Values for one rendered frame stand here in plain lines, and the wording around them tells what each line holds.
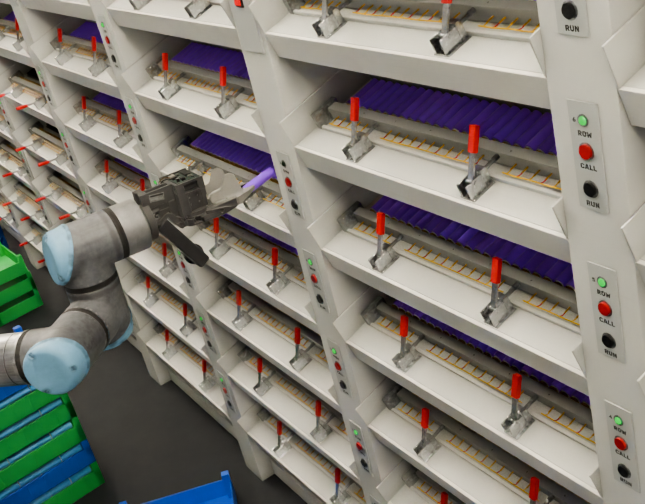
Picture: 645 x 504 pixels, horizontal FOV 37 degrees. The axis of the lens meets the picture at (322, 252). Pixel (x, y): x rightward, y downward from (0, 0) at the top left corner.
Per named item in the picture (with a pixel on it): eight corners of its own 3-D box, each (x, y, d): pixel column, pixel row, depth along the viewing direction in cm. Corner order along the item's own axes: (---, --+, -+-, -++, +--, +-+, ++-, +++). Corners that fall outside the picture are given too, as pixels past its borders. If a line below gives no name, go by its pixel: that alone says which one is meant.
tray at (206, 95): (278, 157, 166) (237, 94, 159) (145, 108, 215) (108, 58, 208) (360, 85, 172) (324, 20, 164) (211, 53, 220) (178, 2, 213)
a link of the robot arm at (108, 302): (69, 361, 162) (46, 297, 156) (97, 324, 171) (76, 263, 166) (119, 359, 159) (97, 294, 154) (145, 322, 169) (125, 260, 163)
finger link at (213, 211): (239, 199, 166) (193, 217, 163) (241, 207, 167) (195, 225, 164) (228, 193, 170) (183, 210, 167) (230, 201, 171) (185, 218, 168)
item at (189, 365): (238, 428, 264) (212, 397, 257) (153, 352, 313) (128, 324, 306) (291, 377, 269) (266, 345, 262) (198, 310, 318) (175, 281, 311)
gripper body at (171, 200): (206, 174, 163) (142, 199, 158) (219, 219, 167) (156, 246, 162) (187, 165, 169) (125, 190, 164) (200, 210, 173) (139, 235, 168)
